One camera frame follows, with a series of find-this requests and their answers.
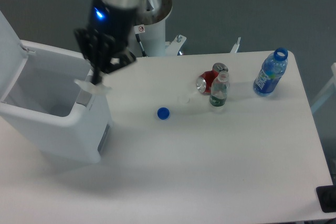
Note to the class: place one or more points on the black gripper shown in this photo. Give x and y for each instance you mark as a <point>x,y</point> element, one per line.
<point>104,41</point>

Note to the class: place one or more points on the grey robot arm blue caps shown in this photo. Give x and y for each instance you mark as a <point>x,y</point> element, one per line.
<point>104,40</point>

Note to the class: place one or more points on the white open trash bin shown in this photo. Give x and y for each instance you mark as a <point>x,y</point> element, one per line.
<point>41,98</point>

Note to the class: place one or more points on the blue bottle cap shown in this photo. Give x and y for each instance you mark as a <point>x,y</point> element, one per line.
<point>163,113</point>

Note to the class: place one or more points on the crushed red soda can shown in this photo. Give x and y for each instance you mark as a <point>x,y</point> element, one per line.
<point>205,80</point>

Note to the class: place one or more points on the small clear green-label bottle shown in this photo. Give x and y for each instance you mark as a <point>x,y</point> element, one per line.
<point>219,89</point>

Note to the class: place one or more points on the blue plastic drink bottle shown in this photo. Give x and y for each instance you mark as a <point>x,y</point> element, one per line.
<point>272,69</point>

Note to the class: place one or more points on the black device at table edge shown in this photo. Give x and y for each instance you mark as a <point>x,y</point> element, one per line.
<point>326,197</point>

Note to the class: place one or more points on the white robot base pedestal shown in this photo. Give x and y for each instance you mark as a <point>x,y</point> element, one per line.
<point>148,37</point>

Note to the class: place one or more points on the white table bracket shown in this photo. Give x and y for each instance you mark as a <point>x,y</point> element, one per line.
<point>235,47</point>

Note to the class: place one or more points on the white frame at right edge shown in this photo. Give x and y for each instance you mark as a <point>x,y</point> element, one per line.
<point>325,93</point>

